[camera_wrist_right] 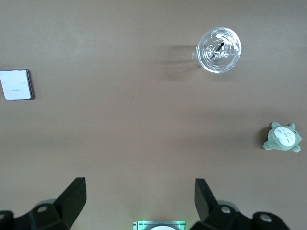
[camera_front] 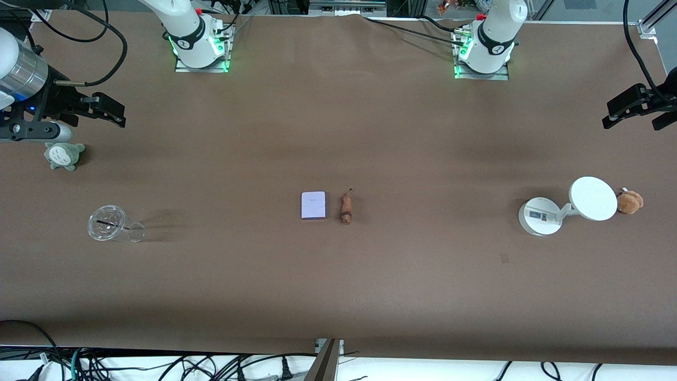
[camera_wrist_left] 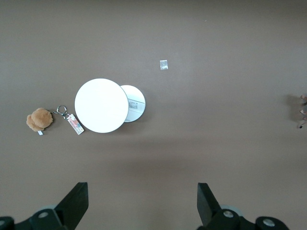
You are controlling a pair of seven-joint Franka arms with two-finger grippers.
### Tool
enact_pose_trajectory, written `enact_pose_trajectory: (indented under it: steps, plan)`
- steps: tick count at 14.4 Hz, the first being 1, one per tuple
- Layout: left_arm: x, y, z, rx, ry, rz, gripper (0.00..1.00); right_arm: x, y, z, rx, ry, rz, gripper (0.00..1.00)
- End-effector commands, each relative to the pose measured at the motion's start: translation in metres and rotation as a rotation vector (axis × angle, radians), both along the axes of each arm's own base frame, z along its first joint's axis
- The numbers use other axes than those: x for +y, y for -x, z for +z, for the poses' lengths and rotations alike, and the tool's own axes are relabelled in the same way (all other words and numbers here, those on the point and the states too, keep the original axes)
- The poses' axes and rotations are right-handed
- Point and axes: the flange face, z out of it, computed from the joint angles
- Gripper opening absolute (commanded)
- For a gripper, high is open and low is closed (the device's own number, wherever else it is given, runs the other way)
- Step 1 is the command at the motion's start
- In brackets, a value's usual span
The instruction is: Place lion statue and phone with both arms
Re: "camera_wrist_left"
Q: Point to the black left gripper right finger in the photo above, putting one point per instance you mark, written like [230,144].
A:
[211,215]

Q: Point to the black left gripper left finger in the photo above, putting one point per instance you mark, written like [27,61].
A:
[72,210]

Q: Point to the brown lion statue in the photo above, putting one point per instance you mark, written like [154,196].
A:
[304,110]

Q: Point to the white round-head desk lamp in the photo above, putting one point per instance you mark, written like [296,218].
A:
[100,105]

